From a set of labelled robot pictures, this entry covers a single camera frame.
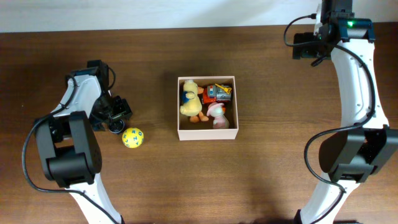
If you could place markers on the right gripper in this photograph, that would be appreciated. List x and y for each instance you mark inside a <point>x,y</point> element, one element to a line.
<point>303,45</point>

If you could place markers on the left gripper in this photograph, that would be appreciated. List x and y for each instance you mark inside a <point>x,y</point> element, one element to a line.
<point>126,112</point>

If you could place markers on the black round cap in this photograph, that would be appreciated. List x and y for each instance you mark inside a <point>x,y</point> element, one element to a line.
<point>117,127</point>

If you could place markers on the yellow letter ball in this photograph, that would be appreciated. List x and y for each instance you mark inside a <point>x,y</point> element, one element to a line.
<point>132,137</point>

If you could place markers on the yellow plush duck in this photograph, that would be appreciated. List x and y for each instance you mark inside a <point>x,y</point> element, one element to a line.
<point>191,103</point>

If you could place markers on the red grey toy truck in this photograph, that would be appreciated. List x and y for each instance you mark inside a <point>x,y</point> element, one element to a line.
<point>216,94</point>

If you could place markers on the pink hat duck figurine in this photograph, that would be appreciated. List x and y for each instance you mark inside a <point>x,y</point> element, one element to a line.
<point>217,111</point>

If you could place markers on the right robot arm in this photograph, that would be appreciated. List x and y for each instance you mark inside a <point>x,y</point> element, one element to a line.
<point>364,142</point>

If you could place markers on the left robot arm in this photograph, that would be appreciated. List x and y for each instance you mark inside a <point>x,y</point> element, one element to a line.
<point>69,152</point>

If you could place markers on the pink open cardboard box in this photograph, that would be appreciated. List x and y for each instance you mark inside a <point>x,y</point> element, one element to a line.
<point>188,131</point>

